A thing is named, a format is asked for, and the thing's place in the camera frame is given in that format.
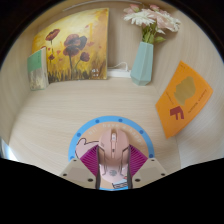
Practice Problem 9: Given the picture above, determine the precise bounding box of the pink computer mouse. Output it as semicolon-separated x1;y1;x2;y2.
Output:
96;128;131;191

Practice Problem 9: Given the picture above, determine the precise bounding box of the pink and white flower bouquet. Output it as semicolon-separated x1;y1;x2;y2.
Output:
123;3;182;44

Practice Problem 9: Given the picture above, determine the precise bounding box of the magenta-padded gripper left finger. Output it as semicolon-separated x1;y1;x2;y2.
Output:
59;144;101;190

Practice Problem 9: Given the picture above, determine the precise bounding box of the pale teal faceted vase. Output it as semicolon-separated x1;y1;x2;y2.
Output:
130;41;155;87

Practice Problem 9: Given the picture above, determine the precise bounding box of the orange book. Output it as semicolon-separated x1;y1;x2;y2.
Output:
155;60;214;140

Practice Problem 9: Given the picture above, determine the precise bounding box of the round blue-rimmed cartoon mouse pad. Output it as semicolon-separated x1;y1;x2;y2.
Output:
67;115;156;192

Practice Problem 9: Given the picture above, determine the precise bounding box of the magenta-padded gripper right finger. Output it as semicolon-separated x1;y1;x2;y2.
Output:
127;144;168;190

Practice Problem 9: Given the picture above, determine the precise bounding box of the white power strip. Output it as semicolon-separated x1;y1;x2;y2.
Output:
106;61;132;79

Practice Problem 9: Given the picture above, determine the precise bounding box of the yellow poppy flower painting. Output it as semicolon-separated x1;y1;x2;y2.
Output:
31;7;110;84

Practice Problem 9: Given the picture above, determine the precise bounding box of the green and beige book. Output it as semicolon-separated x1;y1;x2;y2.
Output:
27;46;50;92

